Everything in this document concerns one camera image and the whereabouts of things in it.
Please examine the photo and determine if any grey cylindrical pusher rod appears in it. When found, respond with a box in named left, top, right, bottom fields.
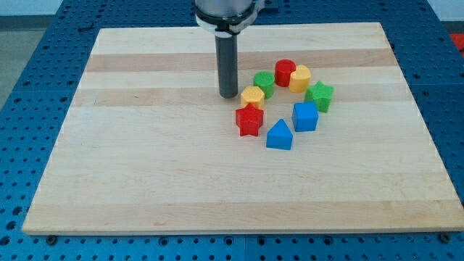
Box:
left=215, top=36, right=238, bottom=99

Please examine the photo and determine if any red star block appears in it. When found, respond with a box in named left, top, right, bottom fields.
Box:
left=236, top=104, right=264, bottom=136

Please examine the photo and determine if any green star block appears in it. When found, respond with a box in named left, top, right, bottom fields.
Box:
left=304, top=81, right=334, bottom=112

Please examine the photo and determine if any blue triangle block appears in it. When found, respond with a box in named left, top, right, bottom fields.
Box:
left=266, top=119, right=293, bottom=150

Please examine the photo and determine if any green cylinder block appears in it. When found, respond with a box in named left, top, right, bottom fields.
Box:
left=253, top=71, right=275, bottom=99

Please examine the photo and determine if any yellow hexagon block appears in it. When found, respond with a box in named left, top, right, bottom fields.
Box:
left=240, top=86, right=265, bottom=109

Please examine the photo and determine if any red cylinder block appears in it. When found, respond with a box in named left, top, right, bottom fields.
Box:
left=275, top=59, right=297, bottom=87

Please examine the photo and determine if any yellow heart block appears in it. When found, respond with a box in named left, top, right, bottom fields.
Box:
left=289, top=65, right=312, bottom=93

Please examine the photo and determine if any blue cube block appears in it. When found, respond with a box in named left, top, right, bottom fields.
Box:
left=292, top=101, right=319, bottom=132

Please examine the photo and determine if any light wooden board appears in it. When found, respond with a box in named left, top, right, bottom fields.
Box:
left=22, top=22, right=463, bottom=236

